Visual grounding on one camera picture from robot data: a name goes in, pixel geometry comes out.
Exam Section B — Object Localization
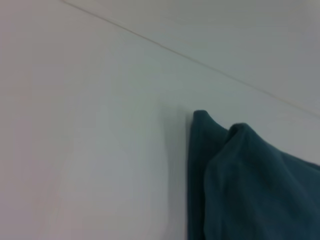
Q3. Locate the teal t-shirt with FREE print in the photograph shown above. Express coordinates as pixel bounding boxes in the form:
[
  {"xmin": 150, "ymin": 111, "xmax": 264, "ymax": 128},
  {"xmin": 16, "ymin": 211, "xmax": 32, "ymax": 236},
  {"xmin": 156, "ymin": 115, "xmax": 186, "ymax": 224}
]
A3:
[{"xmin": 187, "ymin": 109, "xmax": 320, "ymax": 240}]

